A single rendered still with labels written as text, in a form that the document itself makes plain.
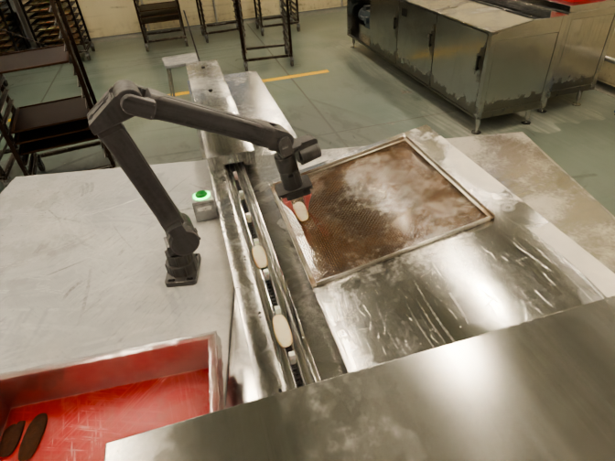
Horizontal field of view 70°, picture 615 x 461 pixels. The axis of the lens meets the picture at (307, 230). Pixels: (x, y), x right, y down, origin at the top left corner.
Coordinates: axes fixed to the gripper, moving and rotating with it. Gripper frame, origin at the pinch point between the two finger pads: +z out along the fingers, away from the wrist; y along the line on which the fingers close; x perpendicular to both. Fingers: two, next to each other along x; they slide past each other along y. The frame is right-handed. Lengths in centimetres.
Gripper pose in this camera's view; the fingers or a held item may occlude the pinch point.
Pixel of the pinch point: (300, 209)
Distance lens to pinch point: 131.9
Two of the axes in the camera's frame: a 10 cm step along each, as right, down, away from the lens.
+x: -2.4, -5.9, 7.7
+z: 2.2, 7.4, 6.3
